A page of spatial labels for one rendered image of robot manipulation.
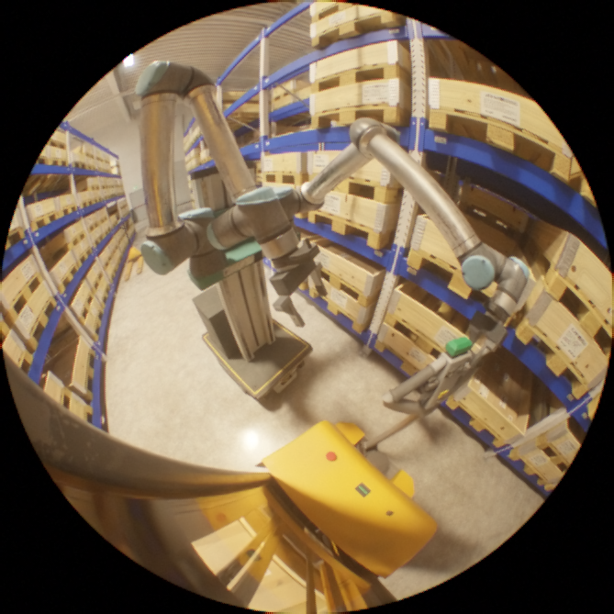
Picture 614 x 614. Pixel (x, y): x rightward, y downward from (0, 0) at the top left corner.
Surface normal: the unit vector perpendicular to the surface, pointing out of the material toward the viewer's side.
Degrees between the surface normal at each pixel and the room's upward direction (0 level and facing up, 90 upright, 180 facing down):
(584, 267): 90
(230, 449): 0
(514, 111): 90
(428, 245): 90
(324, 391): 0
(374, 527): 0
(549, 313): 90
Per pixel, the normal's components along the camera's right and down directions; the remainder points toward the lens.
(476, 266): -0.77, 0.46
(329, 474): 0.00, -0.74
